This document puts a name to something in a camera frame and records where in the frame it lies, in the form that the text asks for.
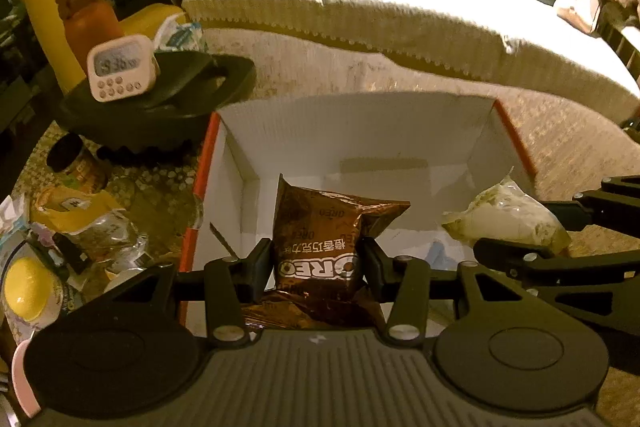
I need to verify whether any pink mug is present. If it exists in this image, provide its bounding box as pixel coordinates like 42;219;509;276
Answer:
11;339;41;418

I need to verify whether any white lace sofa cover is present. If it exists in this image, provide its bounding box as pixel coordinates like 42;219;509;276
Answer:
180;0;640;122

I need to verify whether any yellow snack bag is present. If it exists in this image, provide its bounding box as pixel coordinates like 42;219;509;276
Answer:
32;185;124;234

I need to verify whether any black round tray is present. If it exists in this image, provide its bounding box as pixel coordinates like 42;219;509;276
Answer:
55;51;256;154

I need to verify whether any yellow lid vitamin bottle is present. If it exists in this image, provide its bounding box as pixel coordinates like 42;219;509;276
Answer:
1;241;84;345

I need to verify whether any white paper bag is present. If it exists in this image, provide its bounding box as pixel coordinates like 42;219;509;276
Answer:
553;0;601;35

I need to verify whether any red white cardboard box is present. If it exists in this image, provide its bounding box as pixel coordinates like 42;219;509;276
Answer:
180;92;536;345

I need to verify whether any yellow giraffe toy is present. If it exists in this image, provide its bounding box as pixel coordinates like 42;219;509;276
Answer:
24;0;184;94

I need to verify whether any dark lid jar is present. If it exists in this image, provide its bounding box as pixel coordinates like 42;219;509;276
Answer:
47;133;107;194

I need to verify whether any pale green snack packet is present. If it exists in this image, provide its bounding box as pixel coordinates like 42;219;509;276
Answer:
442;174;570;255

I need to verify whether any white digital timer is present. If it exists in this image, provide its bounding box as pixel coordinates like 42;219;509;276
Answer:
87;35;160;103

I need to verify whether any tissue pack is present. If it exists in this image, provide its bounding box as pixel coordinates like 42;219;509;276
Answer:
153;16;208;53

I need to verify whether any orange water bottle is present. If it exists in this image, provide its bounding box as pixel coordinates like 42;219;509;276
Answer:
56;0;125;74

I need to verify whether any brown Oreo snack packet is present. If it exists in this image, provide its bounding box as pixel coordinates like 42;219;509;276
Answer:
243;178;410;332

